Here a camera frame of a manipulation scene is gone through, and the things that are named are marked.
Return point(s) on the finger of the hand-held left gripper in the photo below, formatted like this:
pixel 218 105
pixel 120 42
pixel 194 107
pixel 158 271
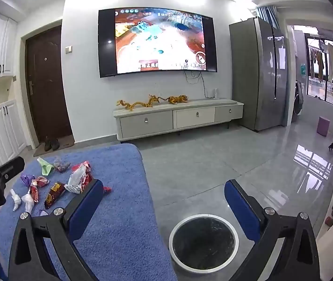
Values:
pixel 8 168

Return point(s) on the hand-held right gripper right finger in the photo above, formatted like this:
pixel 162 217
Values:
pixel 241 210

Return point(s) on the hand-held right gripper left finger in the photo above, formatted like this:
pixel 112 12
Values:
pixel 86 207

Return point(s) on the purple wrapper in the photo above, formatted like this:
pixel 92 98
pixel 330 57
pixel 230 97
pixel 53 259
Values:
pixel 27 179

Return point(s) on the white tissue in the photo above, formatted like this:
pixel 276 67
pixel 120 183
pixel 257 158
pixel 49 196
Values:
pixel 15 200
pixel 27 202

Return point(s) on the small red scrap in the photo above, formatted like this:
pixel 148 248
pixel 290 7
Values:
pixel 107 189

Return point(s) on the large red white snack bag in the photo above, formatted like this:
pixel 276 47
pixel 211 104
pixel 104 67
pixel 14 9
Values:
pixel 78 180

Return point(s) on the dark red snack packet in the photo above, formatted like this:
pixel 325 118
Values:
pixel 54 194

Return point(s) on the red white candy wrapper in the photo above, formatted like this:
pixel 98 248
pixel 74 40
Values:
pixel 41 181

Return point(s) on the narrow red wrapper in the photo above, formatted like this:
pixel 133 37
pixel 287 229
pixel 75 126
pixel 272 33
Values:
pixel 34 194

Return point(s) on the green wrapper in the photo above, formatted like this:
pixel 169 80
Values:
pixel 46 168

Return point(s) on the small white scrap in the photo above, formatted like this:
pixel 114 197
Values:
pixel 42 212

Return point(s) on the round white-rimmed bin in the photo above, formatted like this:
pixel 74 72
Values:
pixel 204 243

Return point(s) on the clear dark wrapper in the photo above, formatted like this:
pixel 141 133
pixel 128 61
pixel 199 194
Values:
pixel 60 166

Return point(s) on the white base cabinet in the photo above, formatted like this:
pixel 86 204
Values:
pixel 0 128

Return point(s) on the blue fluffy mat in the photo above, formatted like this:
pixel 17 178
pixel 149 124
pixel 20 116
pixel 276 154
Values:
pixel 119 210

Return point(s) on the brown shoe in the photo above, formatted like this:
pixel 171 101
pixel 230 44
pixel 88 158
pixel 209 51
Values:
pixel 48 145
pixel 55 144

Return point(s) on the brown door mat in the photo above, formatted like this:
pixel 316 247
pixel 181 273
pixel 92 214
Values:
pixel 65 147

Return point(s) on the dark brown entrance door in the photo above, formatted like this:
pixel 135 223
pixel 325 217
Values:
pixel 46 87

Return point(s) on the white television cabinet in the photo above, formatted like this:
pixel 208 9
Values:
pixel 146 124

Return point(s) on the long golden dragon figurine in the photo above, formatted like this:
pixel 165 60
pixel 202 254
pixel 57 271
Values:
pixel 133 104

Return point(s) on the purple stool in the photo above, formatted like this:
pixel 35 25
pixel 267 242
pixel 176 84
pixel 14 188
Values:
pixel 323 126

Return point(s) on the white router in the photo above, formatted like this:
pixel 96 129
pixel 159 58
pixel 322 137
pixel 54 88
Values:
pixel 216 93

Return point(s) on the golden tiger figurine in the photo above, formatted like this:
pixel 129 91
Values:
pixel 178 99

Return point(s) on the small golden dragon figurine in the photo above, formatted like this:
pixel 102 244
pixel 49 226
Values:
pixel 156 99

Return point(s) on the grey refrigerator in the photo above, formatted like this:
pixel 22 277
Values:
pixel 248 73

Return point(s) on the blue striped curtain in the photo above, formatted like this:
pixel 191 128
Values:
pixel 267 16

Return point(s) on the beige light switch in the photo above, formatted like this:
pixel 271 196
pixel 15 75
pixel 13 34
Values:
pixel 68 49

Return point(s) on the wall-mounted television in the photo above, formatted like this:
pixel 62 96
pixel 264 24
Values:
pixel 108 44

